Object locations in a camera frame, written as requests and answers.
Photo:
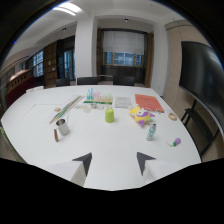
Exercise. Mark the small clear water bottle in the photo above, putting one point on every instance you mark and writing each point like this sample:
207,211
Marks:
151,132

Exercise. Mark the brown wooden stick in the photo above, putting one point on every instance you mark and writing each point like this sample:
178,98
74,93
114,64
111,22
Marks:
56,135

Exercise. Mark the white window blind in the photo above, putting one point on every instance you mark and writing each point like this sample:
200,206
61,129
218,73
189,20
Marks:
123,42

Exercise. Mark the yellow purple plush toy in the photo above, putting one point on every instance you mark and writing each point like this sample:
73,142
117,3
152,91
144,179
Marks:
141,115

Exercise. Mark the green cup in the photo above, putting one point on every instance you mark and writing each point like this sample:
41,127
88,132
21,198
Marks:
109,115

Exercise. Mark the purple eggplant toy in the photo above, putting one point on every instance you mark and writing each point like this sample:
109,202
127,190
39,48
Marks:
176,142

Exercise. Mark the metal mug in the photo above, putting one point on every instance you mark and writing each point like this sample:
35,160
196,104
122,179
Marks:
62,127

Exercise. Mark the black office chair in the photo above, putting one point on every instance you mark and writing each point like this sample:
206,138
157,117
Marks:
87,80
123,80
62,82

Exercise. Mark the colourful test tube rack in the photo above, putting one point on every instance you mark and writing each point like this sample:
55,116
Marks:
98,98

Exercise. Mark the large black display screen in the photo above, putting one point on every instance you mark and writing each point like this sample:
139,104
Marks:
202,77

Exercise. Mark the black display stand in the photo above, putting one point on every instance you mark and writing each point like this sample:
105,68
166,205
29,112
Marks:
196,123

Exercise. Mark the colourful long ruler board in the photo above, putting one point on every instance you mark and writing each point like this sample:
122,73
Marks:
65,109

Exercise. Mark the roll of tape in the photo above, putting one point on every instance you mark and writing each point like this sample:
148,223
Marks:
172,116

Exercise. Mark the orange paper sheet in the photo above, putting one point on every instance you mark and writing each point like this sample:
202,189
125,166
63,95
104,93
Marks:
148,102

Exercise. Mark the small clear round container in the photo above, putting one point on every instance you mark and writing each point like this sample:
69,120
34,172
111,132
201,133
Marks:
87,109

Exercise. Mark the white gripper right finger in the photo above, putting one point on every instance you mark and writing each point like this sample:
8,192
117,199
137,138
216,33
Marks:
153,167

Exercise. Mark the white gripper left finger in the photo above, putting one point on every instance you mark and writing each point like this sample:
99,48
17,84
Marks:
75,170

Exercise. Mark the white printed booklet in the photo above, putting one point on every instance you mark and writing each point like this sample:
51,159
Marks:
122,102

